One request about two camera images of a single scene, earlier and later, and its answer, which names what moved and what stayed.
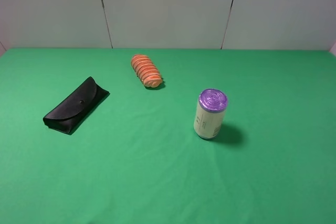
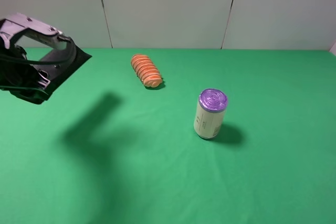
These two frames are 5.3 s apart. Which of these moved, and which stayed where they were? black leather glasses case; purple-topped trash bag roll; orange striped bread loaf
Moved: black leather glasses case
Stayed: purple-topped trash bag roll; orange striped bread loaf
